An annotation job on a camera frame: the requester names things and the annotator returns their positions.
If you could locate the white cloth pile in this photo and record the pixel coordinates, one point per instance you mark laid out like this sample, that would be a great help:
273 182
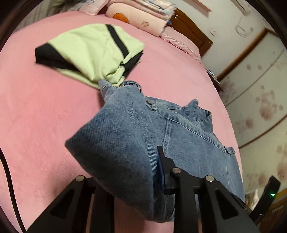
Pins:
252 199

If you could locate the patterned folded blanket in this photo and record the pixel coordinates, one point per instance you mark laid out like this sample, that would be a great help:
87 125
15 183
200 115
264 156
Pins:
160 9

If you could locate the folded pink quilt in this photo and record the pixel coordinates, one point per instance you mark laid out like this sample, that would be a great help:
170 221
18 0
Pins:
136 17

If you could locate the dark wooden nightstand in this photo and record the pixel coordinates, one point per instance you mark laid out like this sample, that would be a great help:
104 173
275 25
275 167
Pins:
214 81

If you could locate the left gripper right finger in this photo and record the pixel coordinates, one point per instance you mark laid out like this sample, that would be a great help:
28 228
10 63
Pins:
202 202

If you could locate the pink bed sheet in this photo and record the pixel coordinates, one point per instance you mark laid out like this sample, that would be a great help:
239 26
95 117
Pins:
41 108

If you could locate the small pink cartoon pillow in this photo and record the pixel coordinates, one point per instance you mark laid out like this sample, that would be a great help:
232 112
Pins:
92 8

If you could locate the blue denim jacket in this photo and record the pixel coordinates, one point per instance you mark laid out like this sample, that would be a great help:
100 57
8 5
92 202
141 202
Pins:
119 148

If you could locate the green black folded shirt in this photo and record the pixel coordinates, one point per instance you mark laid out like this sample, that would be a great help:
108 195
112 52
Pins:
92 53

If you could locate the wooden headboard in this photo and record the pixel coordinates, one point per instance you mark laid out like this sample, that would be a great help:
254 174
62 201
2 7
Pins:
181 23

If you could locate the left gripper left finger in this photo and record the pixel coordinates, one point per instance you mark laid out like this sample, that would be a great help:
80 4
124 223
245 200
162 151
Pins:
83 206

